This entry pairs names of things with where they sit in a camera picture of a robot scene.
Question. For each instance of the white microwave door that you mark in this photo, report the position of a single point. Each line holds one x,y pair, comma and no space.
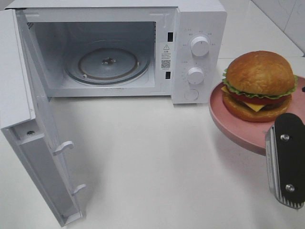
26,119

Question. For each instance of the white warning label sticker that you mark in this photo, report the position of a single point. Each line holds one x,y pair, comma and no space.
166,52

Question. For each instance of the white microwave knob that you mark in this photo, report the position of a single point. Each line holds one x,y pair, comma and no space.
195,76
200,45

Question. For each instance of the round white door button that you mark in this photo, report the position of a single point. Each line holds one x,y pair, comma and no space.
191,95

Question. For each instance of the toy burger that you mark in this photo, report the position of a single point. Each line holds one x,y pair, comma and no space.
258,86

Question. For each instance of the white microwave oven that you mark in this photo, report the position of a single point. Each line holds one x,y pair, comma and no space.
58,25

